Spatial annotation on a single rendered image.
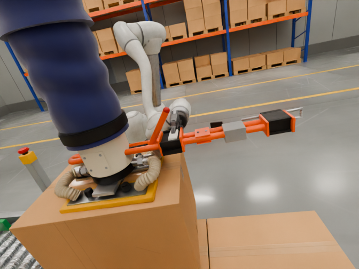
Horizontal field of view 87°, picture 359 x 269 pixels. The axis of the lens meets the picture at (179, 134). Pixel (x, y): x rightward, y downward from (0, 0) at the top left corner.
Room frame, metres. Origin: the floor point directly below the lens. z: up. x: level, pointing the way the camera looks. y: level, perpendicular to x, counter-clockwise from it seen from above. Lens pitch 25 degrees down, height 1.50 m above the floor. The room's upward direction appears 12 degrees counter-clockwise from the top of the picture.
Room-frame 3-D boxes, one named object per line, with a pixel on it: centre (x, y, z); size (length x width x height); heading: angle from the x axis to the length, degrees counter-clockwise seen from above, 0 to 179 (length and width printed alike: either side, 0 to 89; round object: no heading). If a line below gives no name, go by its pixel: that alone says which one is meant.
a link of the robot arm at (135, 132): (1.36, 0.31, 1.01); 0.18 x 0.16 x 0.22; 125
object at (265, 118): (0.55, -0.31, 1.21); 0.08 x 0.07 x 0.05; 82
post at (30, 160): (1.30, 1.13, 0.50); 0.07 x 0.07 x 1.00; 81
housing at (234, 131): (0.57, -0.18, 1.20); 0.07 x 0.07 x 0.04; 82
